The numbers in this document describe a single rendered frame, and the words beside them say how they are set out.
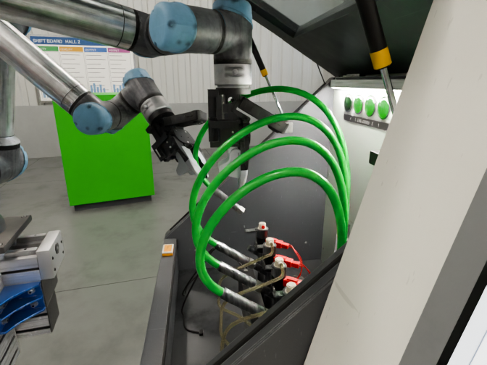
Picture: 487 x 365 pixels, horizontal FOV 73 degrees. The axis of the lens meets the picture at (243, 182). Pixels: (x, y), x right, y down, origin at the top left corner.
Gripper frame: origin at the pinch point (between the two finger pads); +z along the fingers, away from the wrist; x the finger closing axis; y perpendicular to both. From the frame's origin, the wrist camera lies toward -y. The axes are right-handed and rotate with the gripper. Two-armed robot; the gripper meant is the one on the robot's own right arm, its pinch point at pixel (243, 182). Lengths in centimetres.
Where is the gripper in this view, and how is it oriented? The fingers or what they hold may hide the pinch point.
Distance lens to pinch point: 71.6
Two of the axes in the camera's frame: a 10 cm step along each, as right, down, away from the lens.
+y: -9.9, 0.4, -1.4
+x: 1.4, 2.9, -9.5
